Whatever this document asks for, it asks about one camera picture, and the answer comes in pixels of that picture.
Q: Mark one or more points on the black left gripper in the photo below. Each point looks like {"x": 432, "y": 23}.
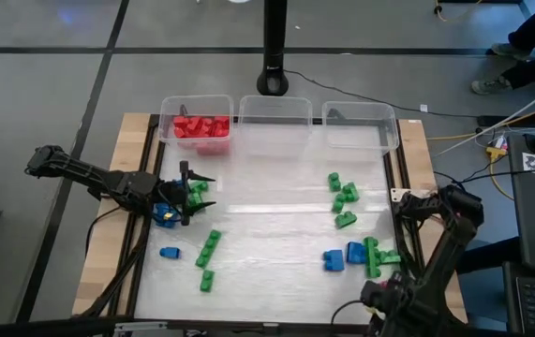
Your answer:
{"x": 171, "y": 196}

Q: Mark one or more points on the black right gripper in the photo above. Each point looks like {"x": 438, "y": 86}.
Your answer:
{"x": 381, "y": 297}

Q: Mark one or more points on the long green toy block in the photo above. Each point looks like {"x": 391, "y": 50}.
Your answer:
{"x": 208, "y": 248}
{"x": 371, "y": 256}

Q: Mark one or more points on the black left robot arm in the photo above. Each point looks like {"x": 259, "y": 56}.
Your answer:
{"x": 89, "y": 175}

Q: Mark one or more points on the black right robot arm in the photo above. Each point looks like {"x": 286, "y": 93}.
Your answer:
{"x": 440, "y": 262}

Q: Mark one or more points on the clear plastic bin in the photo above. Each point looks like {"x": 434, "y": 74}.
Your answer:
{"x": 274, "y": 117}
{"x": 168, "y": 105}
{"x": 361, "y": 121}

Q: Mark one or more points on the yellow power plug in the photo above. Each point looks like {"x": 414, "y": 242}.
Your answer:
{"x": 496, "y": 152}

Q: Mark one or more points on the white round object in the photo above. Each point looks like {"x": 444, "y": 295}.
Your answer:
{"x": 239, "y": 1}

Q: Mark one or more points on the white power adapter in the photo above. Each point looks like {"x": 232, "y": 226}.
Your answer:
{"x": 500, "y": 140}

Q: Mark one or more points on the person's shoe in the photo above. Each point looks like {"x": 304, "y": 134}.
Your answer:
{"x": 489, "y": 85}
{"x": 508, "y": 49}

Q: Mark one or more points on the black aluminium frame rail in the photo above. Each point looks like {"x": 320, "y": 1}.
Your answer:
{"x": 142, "y": 243}
{"x": 405, "y": 140}

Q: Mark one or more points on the black frame bracket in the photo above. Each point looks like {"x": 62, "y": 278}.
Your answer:
{"x": 337, "y": 113}
{"x": 182, "y": 111}

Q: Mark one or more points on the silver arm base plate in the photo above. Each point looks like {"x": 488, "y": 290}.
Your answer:
{"x": 403, "y": 194}

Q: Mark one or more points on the silver frame bracket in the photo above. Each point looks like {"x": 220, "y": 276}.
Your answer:
{"x": 138, "y": 326}

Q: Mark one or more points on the black camera pole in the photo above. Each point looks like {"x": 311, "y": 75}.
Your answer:
{"x": 274, "y": 47}

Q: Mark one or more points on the black frame bar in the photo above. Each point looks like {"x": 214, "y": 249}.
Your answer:
{"x": 37, "y": 327}

